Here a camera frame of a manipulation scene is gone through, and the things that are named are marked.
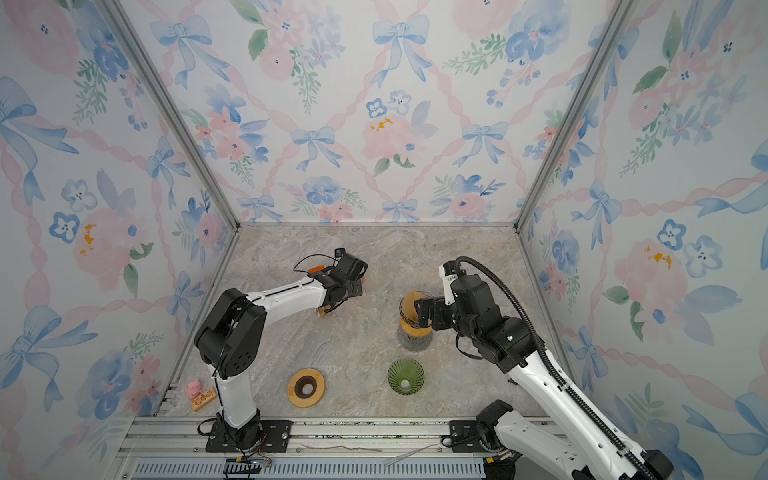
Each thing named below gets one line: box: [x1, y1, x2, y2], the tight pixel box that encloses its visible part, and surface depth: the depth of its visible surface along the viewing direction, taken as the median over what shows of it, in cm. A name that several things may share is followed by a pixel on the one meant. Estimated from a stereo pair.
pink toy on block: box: [186, 379, 217, 411], surface depth 81 cm
